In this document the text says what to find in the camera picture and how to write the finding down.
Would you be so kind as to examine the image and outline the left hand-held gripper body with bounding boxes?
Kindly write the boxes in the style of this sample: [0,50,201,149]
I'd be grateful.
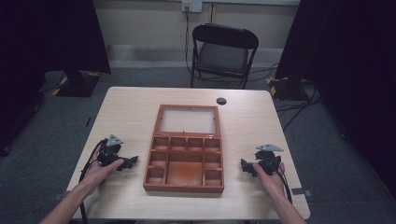
[97,133,125,168]

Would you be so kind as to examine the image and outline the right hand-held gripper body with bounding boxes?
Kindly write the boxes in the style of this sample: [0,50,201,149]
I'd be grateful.
[254,143,285,175]

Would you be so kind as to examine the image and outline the person's left hand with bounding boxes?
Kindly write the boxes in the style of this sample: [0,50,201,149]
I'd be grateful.
[81,145,125,198]

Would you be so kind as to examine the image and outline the person's right hand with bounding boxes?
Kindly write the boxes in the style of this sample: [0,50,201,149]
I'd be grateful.
[252,161,287,200]

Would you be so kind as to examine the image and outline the wooden compartment box with lid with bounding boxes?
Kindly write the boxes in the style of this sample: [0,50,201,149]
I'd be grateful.
[142,104,225,194]

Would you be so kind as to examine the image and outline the black stand base yellow tape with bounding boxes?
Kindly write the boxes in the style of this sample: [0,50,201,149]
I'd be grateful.
[266,76,310,102]
[55,69,102,98]

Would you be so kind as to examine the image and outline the black folding chair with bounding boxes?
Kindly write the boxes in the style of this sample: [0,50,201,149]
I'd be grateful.
[190,22,261,91]

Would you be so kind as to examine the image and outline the black curtain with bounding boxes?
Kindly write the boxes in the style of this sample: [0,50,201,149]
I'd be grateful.
[275,0,396,200]

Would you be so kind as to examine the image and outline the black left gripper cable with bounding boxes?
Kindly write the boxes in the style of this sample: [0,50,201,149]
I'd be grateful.
[78,138,108,224]

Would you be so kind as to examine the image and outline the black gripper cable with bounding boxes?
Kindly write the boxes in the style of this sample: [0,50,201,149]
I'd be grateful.
[78,138,108,224]
[272,163,294,205]

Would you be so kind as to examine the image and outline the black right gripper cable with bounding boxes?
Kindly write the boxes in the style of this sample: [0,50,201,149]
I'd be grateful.
[272,163,294,205]

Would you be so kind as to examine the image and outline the grey table bracket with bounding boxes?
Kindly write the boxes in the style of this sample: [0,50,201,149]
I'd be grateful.
[51,190,68,202]
[291,187,314,198]

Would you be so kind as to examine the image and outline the black floor cables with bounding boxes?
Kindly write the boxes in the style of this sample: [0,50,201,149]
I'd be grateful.
[248,63,323,133]

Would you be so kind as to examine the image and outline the black wall socket cable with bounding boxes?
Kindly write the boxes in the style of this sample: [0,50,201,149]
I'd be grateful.
[184,7,200,78]

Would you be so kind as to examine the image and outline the white wall socket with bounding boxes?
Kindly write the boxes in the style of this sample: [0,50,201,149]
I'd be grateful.
[181,0,204,14]

